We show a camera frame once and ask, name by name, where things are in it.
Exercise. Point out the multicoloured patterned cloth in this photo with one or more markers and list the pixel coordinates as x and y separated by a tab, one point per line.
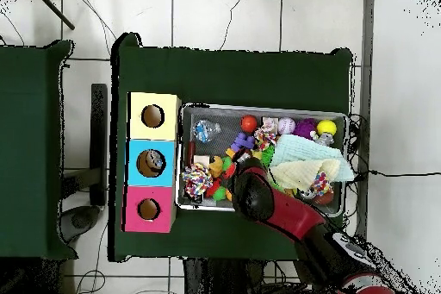
322	183

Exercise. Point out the grey round stand base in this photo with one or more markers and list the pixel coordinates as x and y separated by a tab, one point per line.
83	219

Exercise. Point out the wooden box with three holes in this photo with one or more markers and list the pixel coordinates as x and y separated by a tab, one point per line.
151	149

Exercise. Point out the mint knitted cloth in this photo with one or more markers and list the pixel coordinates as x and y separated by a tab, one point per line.
303	150

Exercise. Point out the brown plush toy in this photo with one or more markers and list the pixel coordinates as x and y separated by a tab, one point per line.
216	167

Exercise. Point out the black rod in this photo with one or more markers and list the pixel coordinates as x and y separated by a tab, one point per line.
55	10

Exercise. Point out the black panel stand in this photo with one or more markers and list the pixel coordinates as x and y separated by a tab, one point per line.
99	135

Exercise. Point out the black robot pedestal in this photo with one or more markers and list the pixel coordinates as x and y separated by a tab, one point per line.
220	280

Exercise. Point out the dark green tablecloth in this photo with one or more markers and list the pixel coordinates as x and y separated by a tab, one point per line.
241	80

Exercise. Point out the yellow ball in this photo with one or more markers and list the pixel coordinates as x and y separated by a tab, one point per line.
326	128

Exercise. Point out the clear shallow mesh bin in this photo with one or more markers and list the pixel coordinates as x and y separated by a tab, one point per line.
189	204

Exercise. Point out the floral patterned fabric knot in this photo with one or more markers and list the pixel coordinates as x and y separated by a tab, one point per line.
269	126

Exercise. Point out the white baseball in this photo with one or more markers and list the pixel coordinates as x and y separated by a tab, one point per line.
286	126

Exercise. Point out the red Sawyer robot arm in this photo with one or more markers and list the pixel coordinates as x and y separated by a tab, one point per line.
275	204

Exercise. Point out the dark green side cloth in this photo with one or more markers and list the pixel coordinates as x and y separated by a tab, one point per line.
34	101

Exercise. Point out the purple plastic building block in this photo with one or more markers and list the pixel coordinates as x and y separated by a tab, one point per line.
242	142

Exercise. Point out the dark red sausage toy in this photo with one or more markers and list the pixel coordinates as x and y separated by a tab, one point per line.
191	154

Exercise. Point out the purple monster toy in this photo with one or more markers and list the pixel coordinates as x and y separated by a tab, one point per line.
305	128

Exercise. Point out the cream knitted cloth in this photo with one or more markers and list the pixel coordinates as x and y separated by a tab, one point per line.
306	173

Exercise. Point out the red maraca rattle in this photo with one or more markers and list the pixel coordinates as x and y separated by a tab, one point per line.
249	123

